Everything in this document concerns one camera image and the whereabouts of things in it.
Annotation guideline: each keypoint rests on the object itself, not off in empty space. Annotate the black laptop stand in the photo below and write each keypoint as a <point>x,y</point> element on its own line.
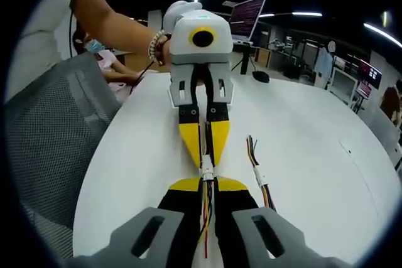
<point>245,61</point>

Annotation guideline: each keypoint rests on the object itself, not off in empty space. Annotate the white office chair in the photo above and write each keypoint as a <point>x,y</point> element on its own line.
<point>342,84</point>

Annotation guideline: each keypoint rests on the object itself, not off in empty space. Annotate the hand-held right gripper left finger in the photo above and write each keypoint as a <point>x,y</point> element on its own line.
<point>176,214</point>

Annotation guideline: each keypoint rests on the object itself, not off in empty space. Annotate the black computer mouse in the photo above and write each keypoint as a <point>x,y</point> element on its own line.
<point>261,76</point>

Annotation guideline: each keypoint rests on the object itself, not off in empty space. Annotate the monitor with red screen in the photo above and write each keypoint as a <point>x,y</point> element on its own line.
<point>373,73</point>

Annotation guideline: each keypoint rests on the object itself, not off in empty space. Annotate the person's left hand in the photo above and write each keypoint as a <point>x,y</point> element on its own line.
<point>166,51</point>

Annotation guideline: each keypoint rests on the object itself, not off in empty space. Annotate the short ceiling light strip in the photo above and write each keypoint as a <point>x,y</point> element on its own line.
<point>306,14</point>

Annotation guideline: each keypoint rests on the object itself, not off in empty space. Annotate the monitor with pink screen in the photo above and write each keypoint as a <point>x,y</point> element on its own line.
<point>365,89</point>

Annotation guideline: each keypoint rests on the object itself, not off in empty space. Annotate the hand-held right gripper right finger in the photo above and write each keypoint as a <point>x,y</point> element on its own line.
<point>235,214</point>

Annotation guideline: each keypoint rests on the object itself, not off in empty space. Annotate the person's white shirt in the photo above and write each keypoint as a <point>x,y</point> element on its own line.
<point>37,29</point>

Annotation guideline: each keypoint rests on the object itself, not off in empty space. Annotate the grey mesh office chair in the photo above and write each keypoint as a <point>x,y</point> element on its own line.
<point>53,130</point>

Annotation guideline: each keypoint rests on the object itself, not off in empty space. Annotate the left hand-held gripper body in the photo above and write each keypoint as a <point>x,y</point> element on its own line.
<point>182,29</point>

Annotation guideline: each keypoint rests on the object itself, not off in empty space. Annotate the open laptop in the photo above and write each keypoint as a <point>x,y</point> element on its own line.
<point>246,13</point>

